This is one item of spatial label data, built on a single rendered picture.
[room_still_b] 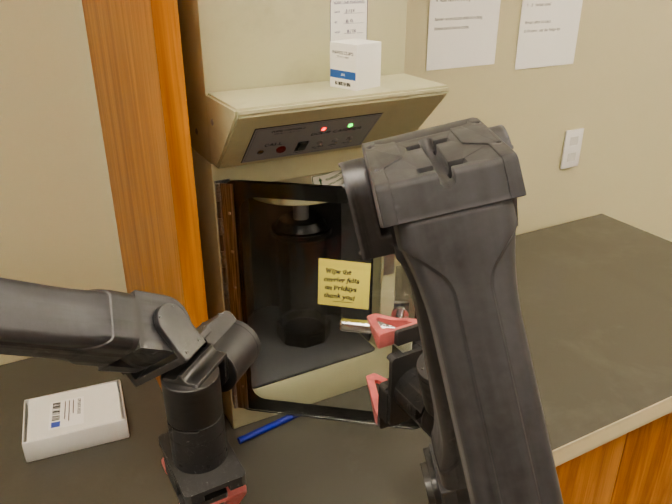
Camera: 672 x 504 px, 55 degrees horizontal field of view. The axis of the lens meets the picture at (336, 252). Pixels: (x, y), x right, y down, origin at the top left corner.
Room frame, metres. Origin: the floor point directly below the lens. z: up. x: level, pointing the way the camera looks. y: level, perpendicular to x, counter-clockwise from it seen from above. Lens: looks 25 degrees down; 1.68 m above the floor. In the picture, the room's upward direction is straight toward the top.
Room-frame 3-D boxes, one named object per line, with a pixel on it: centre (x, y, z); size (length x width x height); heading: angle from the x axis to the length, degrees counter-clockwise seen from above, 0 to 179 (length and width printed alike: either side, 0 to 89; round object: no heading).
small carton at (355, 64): (0.91, -0.03, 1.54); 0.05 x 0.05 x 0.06; 45
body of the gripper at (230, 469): (0.53, 0.14, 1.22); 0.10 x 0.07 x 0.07; 29
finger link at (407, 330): (0.69, -0.07, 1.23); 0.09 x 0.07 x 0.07; 29
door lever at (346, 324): (0.80, -0.06, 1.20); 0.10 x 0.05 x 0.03; 80
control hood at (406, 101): (0.90, 0.01, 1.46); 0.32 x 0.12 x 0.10; 118
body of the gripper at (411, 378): (0.63, -0.10, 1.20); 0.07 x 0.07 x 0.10; 29
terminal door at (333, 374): (0.84, 0.01, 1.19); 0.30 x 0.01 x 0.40; 80
